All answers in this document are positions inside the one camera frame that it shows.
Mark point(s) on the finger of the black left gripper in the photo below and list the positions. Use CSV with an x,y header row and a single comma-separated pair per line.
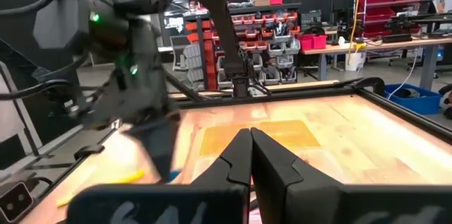
x,y
169,139
150,139

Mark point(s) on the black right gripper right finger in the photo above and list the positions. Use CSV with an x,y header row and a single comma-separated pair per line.
x,y
275,174

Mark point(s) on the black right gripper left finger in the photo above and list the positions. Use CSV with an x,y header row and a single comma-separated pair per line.
x,y
236,160

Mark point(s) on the red pencil blue eraser cap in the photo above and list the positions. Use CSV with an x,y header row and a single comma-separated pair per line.
x,y
175,176

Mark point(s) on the yellow pen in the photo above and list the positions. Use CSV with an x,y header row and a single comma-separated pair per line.
x,y
132,177

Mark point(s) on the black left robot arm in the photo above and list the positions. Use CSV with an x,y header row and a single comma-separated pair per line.
x,y
219,22

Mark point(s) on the black table edge clamp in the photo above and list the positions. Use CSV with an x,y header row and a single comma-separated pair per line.
x,y
88,150
370,83

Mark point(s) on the metal shelf with parts bins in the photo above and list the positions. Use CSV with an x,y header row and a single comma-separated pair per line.
x,y
268,40

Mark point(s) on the white bucket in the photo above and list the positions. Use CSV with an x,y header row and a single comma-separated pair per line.
x,y
355,62

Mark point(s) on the blue plastic tub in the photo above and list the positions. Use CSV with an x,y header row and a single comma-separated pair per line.
x,y
420,102

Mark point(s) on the wooden top workbench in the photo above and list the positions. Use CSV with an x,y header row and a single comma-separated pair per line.
x,y
388,44

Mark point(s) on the rack of red bins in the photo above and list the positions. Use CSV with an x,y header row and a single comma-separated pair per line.
x,y
385,1

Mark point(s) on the black depth camera box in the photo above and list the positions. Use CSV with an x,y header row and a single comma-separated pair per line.
x,y
14,203

